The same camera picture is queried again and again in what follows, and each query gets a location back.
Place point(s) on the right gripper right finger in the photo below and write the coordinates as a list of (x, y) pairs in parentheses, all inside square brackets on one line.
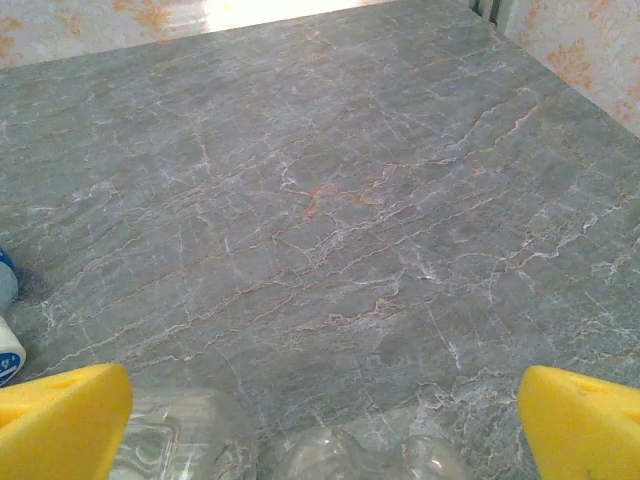
[(585, 430)]

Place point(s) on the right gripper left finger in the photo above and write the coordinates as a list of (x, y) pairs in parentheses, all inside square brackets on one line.
[(60, 425)]

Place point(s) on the white blue plastic bottle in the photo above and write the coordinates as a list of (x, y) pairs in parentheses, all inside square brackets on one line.
[(10, 350), (7, 285)]

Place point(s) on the clear bottle red label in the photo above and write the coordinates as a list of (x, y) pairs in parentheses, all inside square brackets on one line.
[(190, 440)]

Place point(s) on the aluminium frame post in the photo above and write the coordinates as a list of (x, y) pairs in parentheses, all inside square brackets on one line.
[(487, 9)]

